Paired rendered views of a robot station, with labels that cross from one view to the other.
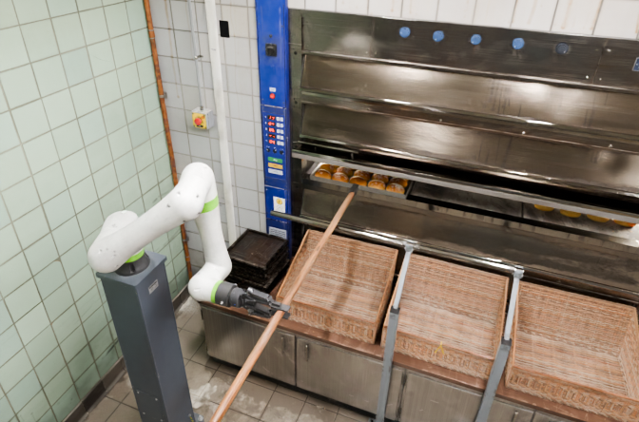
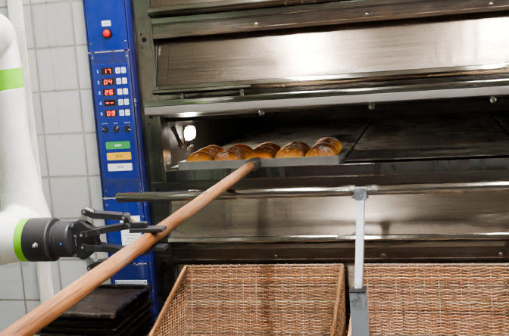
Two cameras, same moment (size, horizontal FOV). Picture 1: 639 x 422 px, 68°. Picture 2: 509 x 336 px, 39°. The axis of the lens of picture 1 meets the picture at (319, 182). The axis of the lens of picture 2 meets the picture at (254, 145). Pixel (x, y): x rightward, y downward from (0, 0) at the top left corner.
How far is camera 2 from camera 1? 1.00 m
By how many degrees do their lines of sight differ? 25
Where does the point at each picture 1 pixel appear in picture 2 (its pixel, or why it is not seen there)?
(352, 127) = (236, 60)
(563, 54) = not seen: outside the picture
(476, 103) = not seen: outside the picture
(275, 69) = not seen: outside the picture
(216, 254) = (22, 183)
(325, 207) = (210, 217)
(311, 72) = not seen: outside the picture
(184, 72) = not seen: outside the picture
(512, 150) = (482, 36)
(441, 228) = (407, 204)
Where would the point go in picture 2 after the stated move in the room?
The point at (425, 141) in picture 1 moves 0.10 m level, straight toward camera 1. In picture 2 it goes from (351, 53) to (351, 53)
